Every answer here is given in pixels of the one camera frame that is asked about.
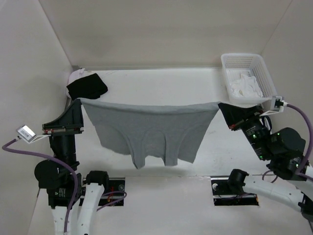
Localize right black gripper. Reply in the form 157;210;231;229
218;101;271;159

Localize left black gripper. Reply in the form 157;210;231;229
44;97;85;171

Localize grey tank top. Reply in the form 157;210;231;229
80;98;219;169

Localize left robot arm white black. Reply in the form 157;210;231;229
34;99;110;235

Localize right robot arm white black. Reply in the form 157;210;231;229
218;103;313;222

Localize white tank top in basket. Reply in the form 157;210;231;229
226;70;263;98

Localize folded black tank top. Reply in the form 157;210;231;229
67;73;108;100

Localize folded white tank top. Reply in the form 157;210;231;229
66;68;85;99

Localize white plastic basket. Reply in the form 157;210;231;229
221;53;277;105

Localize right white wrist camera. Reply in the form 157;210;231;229
260;95;287;117

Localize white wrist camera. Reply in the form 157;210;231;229
260;95;287;117
16;125;49;144

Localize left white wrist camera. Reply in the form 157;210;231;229
16;125;49;144

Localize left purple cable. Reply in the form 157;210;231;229
1;139;128;233

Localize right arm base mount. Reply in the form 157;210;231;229
210;176;259;206

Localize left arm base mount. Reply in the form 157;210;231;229
98;178;126;207

